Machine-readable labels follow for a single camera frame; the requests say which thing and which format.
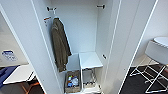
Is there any white wire-leg chair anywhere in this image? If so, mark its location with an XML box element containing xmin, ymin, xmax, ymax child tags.
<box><xmin>129</xmin><ymin>40</ymin><xmax>168</xmax><ymax>94</ymax></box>

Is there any white wardrobe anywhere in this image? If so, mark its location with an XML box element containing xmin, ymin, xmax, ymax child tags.
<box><xmin>31</xmin><ymin>0</ymin><xmax>123</xmax><ymax>94</ymax></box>

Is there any small black door latch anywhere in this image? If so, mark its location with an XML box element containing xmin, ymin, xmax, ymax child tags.
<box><xmin>101</xmin><ymin>54</ymin><xmax>108</xmax><ymax>61</ymax></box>

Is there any blue and white wall sign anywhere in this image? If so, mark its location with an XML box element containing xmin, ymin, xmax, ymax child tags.
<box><xmin>1</xmin><ymin>49</ymin><xmax>18</xmax><ymax>62</ymax></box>

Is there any white folding table top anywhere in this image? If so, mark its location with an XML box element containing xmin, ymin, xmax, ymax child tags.
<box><xmin>2</xmin><ymin>63</ymin><xmax>37</xmax><ymax>85</ymax></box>

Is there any blue plastic tray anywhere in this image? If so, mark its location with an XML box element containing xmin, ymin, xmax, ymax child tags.
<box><xmin>0</xmin><ymin>65</ymin><xmax>18</xmax><ymax>90</ymax></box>

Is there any dark storage basket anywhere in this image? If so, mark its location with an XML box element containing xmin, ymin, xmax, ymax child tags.
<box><xmin>63</xmin><ymin>69</ymin><xmax>83</xmax><ymax>94</ymax></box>

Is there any small orange label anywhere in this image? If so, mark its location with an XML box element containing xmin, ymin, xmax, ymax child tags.
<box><xmin>43</xmin><ymin>16</ymin><xmax>53</xmax><ymax>26</ymax></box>

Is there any white round table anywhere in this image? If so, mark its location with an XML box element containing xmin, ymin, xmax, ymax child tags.
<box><xmin>153</xmin><ymin>36</ymin><xmax>168</xmax><ymax>48</ymax></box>

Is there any dark olive jacket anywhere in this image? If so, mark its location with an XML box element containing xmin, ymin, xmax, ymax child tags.
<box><xmin>50</xmin><ymin>17</ymin><xmax>73</xmax><ymax>73</ymax></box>

